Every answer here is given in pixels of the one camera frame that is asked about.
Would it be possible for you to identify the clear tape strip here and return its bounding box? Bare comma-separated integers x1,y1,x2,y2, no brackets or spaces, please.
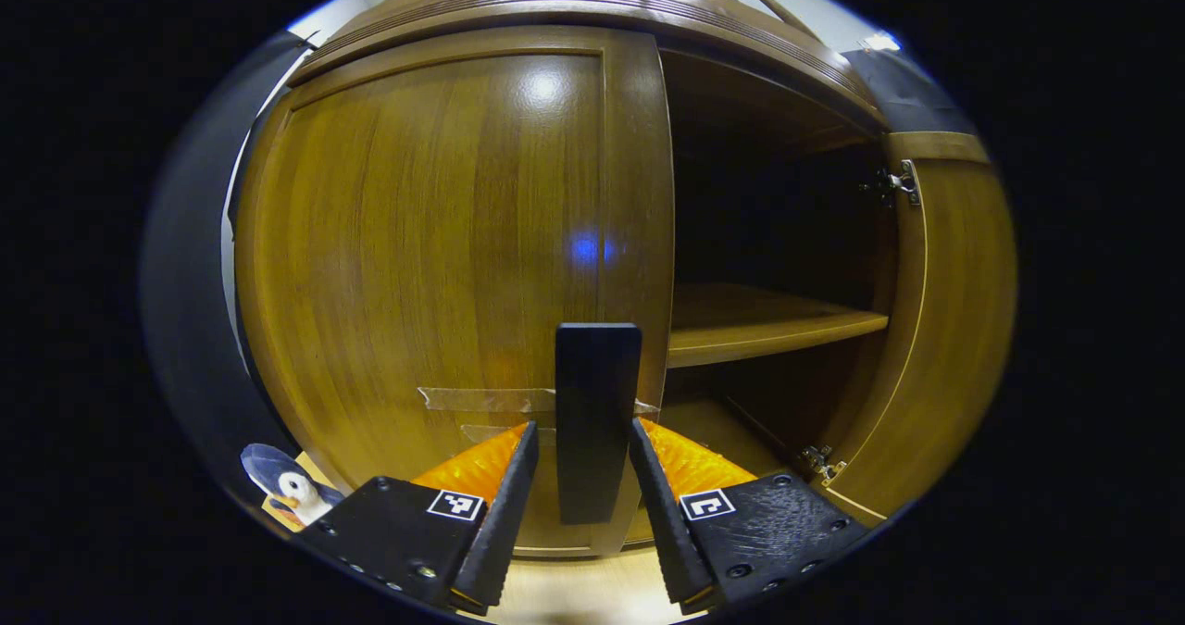
417,386,556,446

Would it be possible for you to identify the wooden inner shelf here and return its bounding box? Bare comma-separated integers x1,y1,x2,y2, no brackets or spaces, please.
667,282,890,369

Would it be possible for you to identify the penguin plush toy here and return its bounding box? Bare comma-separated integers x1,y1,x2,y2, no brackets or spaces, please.
241,443,345,527

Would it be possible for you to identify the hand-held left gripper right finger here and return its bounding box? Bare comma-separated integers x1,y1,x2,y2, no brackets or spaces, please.
628,417,871,615

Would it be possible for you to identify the wooden double-door shoe cabinet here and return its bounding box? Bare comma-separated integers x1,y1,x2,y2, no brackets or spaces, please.
231,0,1019,561

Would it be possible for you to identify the metal door hinge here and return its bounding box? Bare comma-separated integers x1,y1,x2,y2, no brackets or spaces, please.
799,444,849,487
859,159,923,209

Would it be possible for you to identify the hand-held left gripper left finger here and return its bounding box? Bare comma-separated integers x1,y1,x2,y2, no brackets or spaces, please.
315,421,541,615

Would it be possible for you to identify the black door handle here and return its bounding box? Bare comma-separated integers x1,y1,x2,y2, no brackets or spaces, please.
554,322,643,526

